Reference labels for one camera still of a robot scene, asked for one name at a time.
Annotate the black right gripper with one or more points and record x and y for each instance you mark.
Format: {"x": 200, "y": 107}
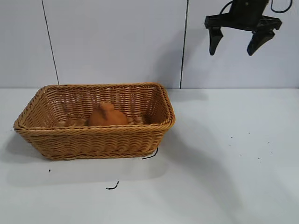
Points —
{"x": 243, "y": 16}

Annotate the orange-brown bread toy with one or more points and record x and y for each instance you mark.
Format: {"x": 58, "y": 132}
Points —
{"x": 109, "y": 117}

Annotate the woven wicker basket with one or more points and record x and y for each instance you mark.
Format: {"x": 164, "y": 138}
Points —
{"x": 93, "y": 142}

